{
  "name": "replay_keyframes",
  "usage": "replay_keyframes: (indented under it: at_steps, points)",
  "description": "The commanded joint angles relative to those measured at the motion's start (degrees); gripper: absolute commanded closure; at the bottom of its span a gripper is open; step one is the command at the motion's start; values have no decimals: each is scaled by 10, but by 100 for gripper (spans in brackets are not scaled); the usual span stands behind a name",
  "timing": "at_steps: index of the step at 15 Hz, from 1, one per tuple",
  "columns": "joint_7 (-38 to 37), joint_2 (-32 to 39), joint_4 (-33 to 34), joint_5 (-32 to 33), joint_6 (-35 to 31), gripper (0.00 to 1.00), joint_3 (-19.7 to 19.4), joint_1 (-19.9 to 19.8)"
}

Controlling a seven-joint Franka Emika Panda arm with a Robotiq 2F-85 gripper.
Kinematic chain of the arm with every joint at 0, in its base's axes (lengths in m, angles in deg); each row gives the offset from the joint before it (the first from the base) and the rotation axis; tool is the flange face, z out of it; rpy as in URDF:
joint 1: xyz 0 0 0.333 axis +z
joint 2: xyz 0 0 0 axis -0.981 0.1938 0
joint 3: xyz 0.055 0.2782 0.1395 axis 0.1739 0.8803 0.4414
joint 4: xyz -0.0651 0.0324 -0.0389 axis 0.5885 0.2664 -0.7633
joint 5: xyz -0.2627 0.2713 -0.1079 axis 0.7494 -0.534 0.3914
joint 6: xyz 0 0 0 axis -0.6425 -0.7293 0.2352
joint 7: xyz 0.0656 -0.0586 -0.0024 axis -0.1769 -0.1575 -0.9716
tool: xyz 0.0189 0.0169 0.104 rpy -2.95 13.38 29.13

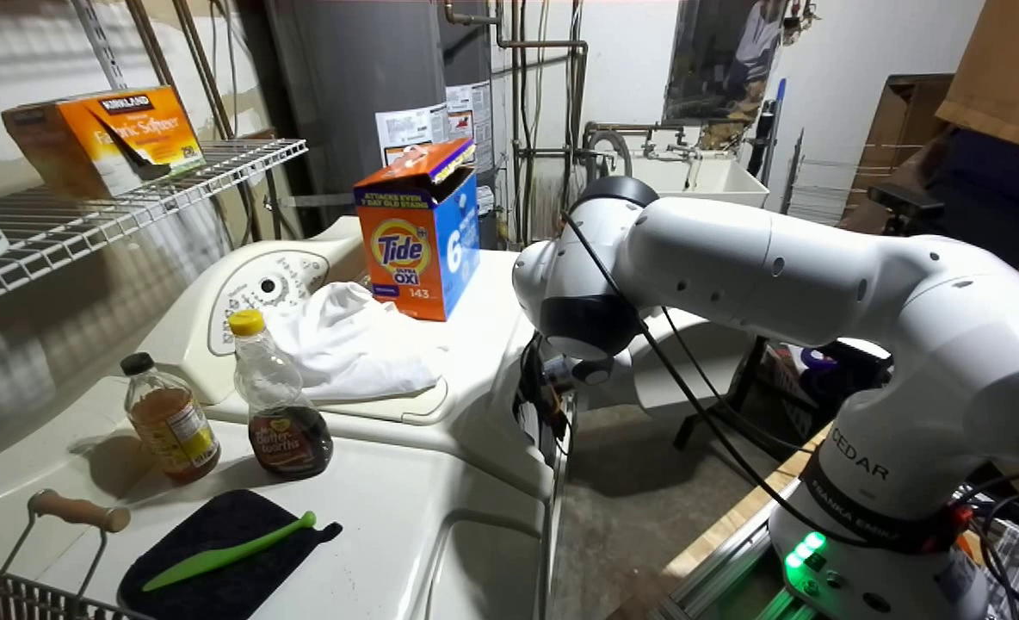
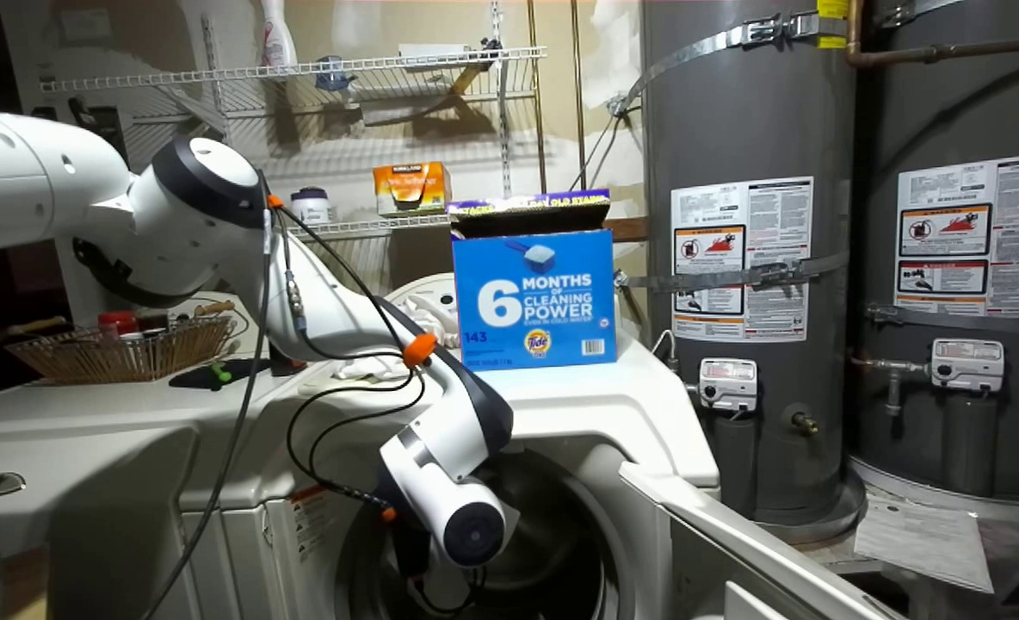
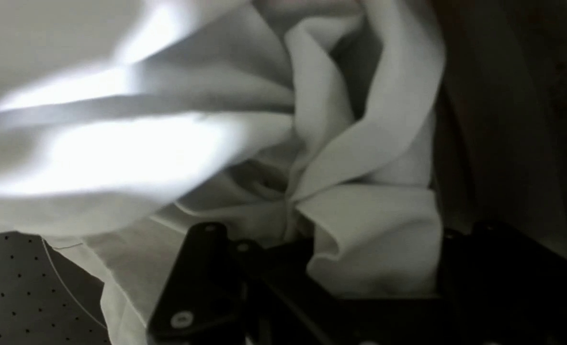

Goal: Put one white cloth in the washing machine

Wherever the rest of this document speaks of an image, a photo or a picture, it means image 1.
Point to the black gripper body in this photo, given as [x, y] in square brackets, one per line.
[551, 397]

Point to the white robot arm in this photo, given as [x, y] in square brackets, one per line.
[785, 276]

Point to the white washing machine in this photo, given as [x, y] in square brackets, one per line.
[487, 313]

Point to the white washing machine door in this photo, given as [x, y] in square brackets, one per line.
[728, 358]

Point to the crumpled white cloth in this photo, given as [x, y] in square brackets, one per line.
[360, 347]

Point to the orange Tide detergent box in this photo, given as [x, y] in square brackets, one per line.
[410, 246]

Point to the white topped black stand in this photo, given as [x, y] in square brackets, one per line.
[762, 383]

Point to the dark syrup bottle yellow cap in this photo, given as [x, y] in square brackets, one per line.
[287, 434]

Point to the white utility sink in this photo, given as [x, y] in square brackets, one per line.
[716, 173]

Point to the metal water pipes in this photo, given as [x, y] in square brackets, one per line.
[520, 114]

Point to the white paper label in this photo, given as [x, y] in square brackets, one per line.
[465, 110]
[407, 133]

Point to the black pot holder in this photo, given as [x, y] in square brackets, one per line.
[235, 517]

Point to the green plastic utensil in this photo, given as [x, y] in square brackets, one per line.
[230, 555]

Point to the blue tipped pole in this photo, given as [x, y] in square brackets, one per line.
[780, 91]

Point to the dark cluttered window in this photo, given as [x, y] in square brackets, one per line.
[728, 57]

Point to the amber vinegar bottle black cap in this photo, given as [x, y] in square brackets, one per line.
[171, 426]

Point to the grey water heater tank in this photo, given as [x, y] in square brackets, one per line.
[349, 72]

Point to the brown cardboard box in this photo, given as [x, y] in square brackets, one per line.
[908, 114]

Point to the orange Kirkland cardboard box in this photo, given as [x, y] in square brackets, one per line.
[132, 133]

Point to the large brown cardboard sheet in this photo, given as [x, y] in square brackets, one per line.
[1013, 72]

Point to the aluminium frame rail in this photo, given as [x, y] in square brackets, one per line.
[728, 587]

